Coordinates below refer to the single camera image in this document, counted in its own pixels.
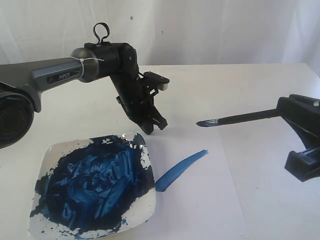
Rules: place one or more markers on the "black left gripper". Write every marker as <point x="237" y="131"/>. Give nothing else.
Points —
<point x="137" y="101"/>

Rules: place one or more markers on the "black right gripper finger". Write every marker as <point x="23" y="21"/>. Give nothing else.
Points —
<point x="304" y="165"/>
<point x="308" y="132"/>

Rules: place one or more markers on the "black paintbrush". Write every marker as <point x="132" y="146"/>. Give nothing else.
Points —
<point x="240" y="118"/>

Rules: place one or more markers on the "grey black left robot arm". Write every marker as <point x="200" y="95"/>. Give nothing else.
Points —
<point x="22" y="84"/>

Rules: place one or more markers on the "white square paint plate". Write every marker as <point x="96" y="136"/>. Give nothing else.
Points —
<point x="93" y="188"/>

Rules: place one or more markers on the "white paper sheet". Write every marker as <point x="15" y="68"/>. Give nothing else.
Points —
<point x="201" y="204"/>

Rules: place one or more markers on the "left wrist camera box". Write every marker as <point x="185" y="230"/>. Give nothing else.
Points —
<point x="156" y="81"/>

